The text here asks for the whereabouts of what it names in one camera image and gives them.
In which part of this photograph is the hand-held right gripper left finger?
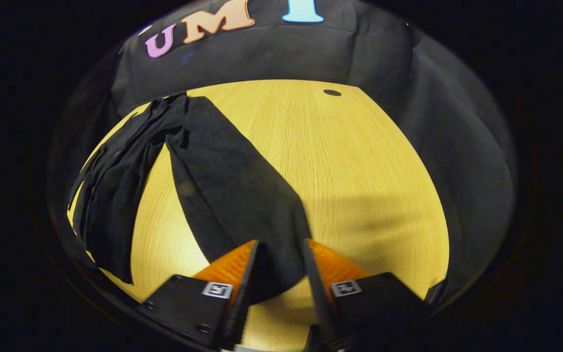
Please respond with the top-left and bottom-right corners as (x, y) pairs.
(136, 239), (262, 352)

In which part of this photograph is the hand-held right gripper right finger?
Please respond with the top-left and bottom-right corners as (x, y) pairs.
(303, 238), (431, 352)

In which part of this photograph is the black button jacket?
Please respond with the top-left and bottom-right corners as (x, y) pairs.
(68, 93), (312, 305)

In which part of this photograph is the black backdrop cloth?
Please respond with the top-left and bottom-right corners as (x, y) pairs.
(49, 0), (517, 313)

